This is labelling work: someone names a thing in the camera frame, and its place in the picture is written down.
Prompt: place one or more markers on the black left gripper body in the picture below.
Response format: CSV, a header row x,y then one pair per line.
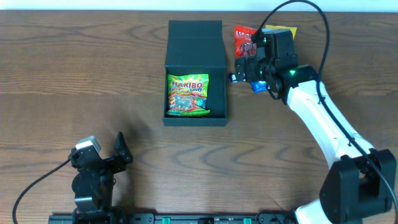
x,y
104,162

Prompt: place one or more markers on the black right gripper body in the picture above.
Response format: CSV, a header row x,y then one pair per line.
x,y
241,70

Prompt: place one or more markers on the yellow Hacks candy bag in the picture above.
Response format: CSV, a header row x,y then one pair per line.
x,y
292,29

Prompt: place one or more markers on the red Hacks candy bag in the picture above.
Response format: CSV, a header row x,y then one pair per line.
x,y
243,42

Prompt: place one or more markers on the blue Oreo cookie pack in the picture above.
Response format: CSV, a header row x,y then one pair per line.
x,y
259,86

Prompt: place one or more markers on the green Haribo gummy bag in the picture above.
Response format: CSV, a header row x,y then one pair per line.
x,y
187,95

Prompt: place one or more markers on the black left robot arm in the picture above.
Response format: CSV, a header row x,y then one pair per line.
x,y
93,185

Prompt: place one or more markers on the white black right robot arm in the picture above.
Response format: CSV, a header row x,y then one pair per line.
x,y
360,181

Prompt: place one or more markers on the blue Dairy Milk chocolate bar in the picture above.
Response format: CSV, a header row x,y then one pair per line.
x,y
237,77

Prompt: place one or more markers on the dark green open box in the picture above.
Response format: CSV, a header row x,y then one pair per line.
x,y
197,47

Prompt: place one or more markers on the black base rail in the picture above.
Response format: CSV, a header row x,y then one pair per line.
x,y
148,218

